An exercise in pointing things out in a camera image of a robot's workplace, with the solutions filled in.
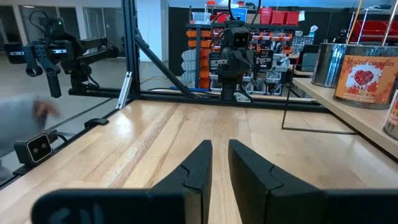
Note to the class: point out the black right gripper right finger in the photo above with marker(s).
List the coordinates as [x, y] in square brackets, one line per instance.
[255, 186]

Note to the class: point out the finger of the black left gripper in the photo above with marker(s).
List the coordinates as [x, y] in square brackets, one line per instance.
[245, 63]
[237, 63]

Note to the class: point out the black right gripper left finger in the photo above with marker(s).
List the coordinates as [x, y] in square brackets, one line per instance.
[192, 193]

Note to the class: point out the silver candle tin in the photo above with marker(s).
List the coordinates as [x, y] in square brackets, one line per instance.
[328, 67]

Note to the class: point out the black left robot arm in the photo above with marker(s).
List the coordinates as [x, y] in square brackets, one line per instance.
[230, 90]

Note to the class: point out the orange bin storage rack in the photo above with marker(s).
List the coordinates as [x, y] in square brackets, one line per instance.
[203, 43]

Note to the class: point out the red plastic bin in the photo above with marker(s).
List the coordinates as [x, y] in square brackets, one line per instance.
[292, 18]
[278, 17]
[265, 15]

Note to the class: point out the blue sign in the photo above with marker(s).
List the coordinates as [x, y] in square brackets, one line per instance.
[240, 15]

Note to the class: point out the tissue box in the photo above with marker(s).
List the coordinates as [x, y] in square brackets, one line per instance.
[312, 32]

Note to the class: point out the clear plastic tub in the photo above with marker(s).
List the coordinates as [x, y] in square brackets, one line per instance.
[201, 17]

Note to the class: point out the wooden riser shelf black legs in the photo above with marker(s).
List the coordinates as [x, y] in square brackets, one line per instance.
[351, 121]

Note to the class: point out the person's hand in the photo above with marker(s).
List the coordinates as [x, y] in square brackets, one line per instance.
[45, 110]

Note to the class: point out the person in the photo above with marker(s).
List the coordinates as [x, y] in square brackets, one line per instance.
[15, 121]

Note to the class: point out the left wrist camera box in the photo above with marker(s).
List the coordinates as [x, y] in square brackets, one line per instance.
[241, 38]

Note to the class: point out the black aluminium table frame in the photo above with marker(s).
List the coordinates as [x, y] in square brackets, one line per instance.
[130, 46]

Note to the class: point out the silver aluminium bracket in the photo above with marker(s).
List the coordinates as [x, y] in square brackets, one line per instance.
[124, 90]

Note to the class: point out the black frame clip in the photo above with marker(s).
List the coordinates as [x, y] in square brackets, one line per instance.
[96, 122]

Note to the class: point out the black table-level camera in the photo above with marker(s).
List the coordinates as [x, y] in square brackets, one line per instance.
[34, 151]

